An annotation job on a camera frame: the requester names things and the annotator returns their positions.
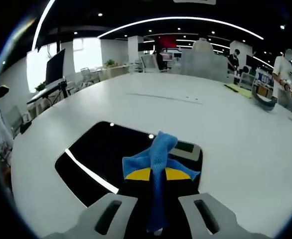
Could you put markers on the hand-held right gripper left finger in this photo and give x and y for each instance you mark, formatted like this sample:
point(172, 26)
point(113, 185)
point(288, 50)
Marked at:
point(133, 214)

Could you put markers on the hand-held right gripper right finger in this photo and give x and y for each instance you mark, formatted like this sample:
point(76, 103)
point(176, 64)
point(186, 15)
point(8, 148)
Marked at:
point(183, 219)

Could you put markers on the blue cleaning cloth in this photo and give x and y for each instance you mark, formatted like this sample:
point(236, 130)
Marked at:
point(161, 154)

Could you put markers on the grey curved band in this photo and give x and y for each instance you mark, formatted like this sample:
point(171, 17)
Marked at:
point(263, 104)

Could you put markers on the yellow paper sheet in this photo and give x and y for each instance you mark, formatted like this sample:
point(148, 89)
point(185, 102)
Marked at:
point(238, 90)

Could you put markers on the white low cabinet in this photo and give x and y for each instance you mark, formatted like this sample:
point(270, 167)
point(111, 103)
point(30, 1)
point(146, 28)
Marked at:
point(113, 73)

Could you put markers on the dark standing desk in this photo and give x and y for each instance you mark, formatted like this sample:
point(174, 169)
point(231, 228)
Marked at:
point(43, 92)

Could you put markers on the potted green plant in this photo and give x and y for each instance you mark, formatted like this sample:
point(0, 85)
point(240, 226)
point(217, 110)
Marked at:
point(109, 62)

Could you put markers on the grey desk partition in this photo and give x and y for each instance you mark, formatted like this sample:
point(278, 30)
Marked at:
point(203, 66)

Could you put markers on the black computer monitor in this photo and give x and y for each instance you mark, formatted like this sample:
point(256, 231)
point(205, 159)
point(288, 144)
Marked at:
point(55, 67)

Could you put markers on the red wall screen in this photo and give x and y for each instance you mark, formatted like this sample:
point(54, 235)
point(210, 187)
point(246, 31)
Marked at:
point(168, 41)

